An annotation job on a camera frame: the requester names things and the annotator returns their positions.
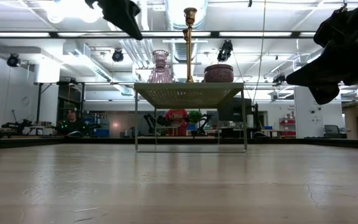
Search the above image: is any purple round candle holder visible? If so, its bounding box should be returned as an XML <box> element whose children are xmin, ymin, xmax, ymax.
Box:
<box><xmin>203</xmin><ymin>63</ymin><xmax>234</xmax><ymax>83</ymax></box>

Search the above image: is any white round ceiling duct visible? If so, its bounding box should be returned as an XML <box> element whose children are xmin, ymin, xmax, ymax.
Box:
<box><xmin>165</xmin><ymin>0</ymin><xmax>209</xmax><ymax>32</ymax></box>

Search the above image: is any red fabric item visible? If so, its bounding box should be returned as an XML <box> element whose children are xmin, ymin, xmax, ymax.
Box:
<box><xmin>165</xmin><ymin>108</ymin><xmax>188</xmax><ymax>137</ymax></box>

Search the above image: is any large black background monitor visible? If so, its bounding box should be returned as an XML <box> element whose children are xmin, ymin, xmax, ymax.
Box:
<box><xmin>218</xmin><ymin>98</ymin><xmax>255</xmax><ymax>138</ymax></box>

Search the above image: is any tall gold candlestick holder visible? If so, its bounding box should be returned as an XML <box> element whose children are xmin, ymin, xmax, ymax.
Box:
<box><xmin>183</xmin><ymin>6</ymin><xmax>198</xmax><ymax>84</ymax></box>

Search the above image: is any black aluminium table frame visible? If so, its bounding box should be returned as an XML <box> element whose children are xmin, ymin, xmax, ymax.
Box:
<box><xmin>0</xmin><ymin>136</ymin><xmax>358</xmax><ymax>151</ymax></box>

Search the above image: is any green perforated metal shelf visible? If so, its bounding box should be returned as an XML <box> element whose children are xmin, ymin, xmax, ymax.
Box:
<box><xmin>133</xmin><ymin>81</ymin><xmax>248</xmax><ymax>154</ymax></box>

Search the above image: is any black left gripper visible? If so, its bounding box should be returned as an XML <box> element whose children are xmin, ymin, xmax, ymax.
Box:
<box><xmin>84</xmin><ymin>0</ymin><xmax>144</xmax><ymax>41</ymax></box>

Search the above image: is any small background potted plant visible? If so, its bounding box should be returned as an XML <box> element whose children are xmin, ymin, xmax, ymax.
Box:
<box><xmin>187</xmin><ymin>108</ymin><xmax>203</xmax><ymax>131</ymax></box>

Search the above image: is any blue storage crate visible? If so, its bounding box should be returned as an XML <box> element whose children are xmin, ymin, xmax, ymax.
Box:
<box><xmin>89</xmin><ymin>113</ymin><xmax>111</xmax><ymax>138</ymax></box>

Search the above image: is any black overhead frame beam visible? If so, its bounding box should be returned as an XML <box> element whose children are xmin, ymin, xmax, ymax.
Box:
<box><xmin>0</xmin><ymin>30</ymin><xmax>318</xmax><ymax>40</ymax></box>

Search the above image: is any pink ribbed glass candle holder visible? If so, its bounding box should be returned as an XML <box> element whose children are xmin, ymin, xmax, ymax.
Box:
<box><xmin>147</xmin><ymin>49</ymin><xmax>174</xmax><ymax>84</ymax></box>

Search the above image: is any black table stand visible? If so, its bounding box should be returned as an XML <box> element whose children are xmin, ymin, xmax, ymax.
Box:
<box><xmin>33</xmin><ymin>80</ymin><xmax>86</xmax><ymax>138</ymax></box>

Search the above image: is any black ceiling spotlight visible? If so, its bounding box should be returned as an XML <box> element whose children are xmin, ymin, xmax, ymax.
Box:
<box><xmin>272</xmin><ymin>73</ymin><xmax>287</xmax><ymax>86</ymax></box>
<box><xmin>111</xmin><ymin>48</ymin><xmax>125</xmax><ymax>63</ymax></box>
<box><xmin>216</xmin><ymin>39</ymin><xmax>234</xmax><ymax>63</ymax></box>
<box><xmin>6</xmin><ymin>53</ymin><xmax>21</xmax><ymax>68</ymax></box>

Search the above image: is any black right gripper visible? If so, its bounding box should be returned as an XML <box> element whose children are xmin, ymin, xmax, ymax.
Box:
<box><xmin>285</xmin><ymin>0</ymin><xmax>358</xmax><ymax>106</ymax></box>

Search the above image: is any grey office chair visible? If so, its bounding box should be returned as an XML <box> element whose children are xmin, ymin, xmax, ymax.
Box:
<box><xmin>323</xmin><ymin>124</ymin><xmax>343</xmax><ymax>139</ymax></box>

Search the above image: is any white cabinet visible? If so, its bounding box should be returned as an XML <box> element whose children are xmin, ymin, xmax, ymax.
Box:
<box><xmin>293</xmin><ymin>84</ymin><xmax>323</xmax><ymax>139</ymax></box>

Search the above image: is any red storage shelf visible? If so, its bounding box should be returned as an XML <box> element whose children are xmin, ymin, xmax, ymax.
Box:
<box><xmin>278</xmin><ymin>117</ymin><xmax>297</xmax><ymax>138</ymax></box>

